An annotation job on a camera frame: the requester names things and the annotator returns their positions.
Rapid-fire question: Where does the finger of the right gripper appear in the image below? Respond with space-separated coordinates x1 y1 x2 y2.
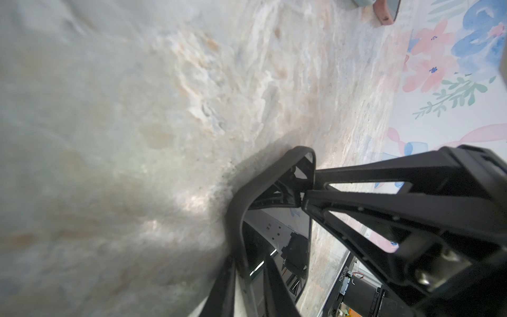
314 145 506 198
302 190 506 293

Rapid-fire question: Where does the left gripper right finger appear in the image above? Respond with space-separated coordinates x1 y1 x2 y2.
264 257 301 317

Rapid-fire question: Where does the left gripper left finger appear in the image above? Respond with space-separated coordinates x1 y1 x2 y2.
199 255 236 317

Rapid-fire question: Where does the black phone case with camera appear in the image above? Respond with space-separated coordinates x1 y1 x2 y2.
226 146 316 316

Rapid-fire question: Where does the pink phone case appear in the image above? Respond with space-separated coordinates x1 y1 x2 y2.
373 0 401 25

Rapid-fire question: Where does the light blue phone case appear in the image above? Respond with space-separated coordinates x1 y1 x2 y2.
353 0 376 7

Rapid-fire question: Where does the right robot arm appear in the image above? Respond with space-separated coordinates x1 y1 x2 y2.
302 145 506 316

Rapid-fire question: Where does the aluminium rail frame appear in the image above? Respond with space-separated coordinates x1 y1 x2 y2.
320 253 355 317

